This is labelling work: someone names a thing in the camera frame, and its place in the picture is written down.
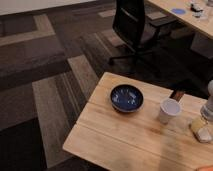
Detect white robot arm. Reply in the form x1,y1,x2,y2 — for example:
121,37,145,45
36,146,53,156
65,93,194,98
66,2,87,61
190,80,213,133

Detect wooden desk in background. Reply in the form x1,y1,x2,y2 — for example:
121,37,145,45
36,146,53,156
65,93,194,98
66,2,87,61
147,0,213,40

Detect white paper cup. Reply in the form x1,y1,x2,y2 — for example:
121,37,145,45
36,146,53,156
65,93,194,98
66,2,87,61
158,98,181,124

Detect small items on desk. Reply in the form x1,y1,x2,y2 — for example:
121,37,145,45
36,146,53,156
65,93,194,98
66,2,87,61
190,0,207,18

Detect dark blue ceramic bowl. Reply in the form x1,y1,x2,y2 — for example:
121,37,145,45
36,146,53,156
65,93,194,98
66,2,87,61
110,84,144,113

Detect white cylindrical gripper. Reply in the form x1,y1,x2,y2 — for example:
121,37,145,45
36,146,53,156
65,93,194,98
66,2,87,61
190,98,213,133

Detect orange object at edge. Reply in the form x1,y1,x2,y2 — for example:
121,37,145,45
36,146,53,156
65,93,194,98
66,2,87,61
196,165,213,171

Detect black office chair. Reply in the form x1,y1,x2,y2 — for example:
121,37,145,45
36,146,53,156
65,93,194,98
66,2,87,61
109,0,178,66

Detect blue round coaster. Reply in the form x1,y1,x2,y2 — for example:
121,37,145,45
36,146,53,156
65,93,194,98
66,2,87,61
171,8,186,14

